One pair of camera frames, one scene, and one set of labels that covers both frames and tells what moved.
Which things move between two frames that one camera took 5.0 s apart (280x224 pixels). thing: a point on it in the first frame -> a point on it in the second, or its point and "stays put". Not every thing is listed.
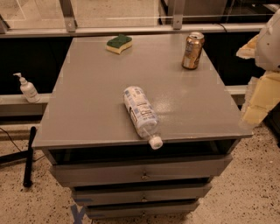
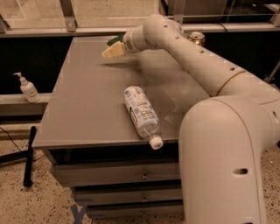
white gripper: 269,48 -> 129,44
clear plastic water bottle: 143,115 stays put
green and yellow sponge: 119,44 stays put
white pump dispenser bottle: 28,89 stays put
